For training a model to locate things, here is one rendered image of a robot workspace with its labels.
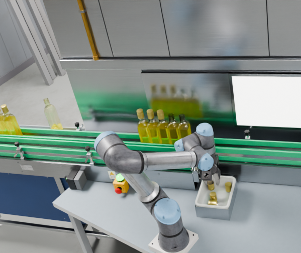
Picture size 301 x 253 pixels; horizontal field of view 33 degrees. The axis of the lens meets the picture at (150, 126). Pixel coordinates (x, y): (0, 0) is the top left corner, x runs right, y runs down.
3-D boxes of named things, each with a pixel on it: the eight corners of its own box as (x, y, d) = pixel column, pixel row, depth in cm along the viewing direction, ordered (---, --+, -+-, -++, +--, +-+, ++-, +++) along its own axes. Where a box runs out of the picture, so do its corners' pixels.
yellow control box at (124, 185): (131, 184, 286) (128, 175, 282) (126, 194, 281) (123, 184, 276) (119, 183, 288) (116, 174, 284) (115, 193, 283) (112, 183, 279)
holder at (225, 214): (239, 181, 272) (238, 171, 267) (229, 220, 252) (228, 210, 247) (208, 179, 278) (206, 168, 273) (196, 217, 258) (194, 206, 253)
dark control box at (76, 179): (87, 180, 296) (83, 170, 291) (82, 191, 290) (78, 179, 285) (75, 179, 298) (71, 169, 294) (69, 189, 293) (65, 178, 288)
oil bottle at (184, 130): (194, 149, 280) (189, 119, 267) (192, 156, 276) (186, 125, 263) (185, 149, 282) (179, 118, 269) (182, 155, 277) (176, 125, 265)
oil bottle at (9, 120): (25, 139, 318) (9, 103, 301) (20, 145, 314) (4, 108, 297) (17, 139, 320) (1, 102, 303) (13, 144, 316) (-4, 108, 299)
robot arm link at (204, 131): (191, 126, 238) (206, 119, 241) (194, 144, 245) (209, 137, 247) (200, 134, 232) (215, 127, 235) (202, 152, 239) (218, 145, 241)
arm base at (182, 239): (177, 257, 236) (174, 243, 230) (152, 244, 245) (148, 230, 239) (195, 236, 244) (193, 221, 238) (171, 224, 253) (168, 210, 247)
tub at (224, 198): (237, 188, 268) (236, 176, 263) (229, 220, 252) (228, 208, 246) (205, 185, 274) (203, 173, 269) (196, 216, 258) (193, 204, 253)
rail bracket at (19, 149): (27, 158, 303) (20, 141, 295) (21, 166, 297) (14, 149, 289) (22, 158, 304) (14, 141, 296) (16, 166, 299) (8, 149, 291)
